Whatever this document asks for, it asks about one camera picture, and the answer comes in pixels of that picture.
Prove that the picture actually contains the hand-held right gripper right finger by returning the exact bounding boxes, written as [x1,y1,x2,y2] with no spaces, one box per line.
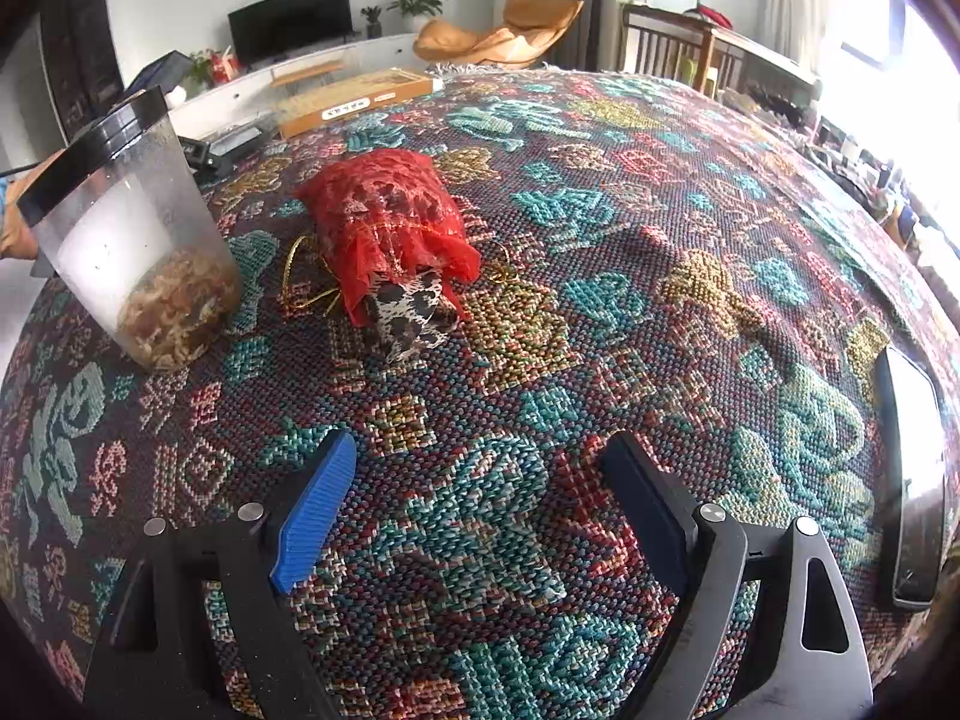
[598,431,875,720]

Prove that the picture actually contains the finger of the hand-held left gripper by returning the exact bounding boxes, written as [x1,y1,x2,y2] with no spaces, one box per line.
[176,124,265,175]

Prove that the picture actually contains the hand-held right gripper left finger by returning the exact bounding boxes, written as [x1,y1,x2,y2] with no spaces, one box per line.
[81,429,359,720]

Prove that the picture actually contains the red mesh drawstring bag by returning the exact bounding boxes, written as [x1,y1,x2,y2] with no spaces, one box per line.
[281,148,518,329]

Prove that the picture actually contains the person's left hand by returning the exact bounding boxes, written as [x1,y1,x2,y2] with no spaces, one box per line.
[0,152,68,262]

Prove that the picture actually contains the green plant with red wrap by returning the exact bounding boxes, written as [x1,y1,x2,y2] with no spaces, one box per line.
[187,47,241,87]

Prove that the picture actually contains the dark flat panel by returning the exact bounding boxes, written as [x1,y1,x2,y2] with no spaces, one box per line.
[124,51,192,102]

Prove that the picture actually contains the wooden bench with metal legs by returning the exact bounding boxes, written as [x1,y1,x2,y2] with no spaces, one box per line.
[268,60,338,87]

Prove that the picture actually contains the clear jar with black lid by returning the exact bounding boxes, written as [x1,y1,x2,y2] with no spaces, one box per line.
[16,86,245,374]

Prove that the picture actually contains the flat brown cardboard box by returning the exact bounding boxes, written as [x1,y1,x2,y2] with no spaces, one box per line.
[274,67,443,140]

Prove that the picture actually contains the black television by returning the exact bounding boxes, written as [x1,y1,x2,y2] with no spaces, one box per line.
[227,0,353,72]

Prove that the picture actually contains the dark glass display cabinet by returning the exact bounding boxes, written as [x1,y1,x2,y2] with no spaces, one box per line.
[37,0,125,132]

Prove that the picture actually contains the white television cabinet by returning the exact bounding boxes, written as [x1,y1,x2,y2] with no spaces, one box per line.
[169,31,428,121]

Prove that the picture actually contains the leopard print small box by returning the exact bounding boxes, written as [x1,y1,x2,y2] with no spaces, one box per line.
[364,270,460,365]

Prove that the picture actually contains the colourful patterned woven blanket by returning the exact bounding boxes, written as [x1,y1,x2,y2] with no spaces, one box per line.
[0,64,960,720]

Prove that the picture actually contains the large green potted plant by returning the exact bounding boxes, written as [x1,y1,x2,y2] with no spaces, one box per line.
[386,0,451,35]

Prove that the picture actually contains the black smartphone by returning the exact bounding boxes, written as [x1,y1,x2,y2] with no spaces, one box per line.
[874,345,947,612]

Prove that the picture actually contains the orange lounge chair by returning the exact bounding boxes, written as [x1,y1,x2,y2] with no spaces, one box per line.
[412,0,586,70]

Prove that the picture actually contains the grey curtain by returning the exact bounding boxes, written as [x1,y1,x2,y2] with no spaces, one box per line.
[551,0,623,72]

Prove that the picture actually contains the row of small cluttered items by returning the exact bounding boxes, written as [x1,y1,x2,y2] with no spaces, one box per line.
[720,82,946,256]

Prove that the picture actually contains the wooden slatted crib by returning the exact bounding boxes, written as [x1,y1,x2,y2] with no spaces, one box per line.
[621,2,818,95]

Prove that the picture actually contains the cream curtain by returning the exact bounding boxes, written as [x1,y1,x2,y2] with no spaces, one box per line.
[765,0,841,76]

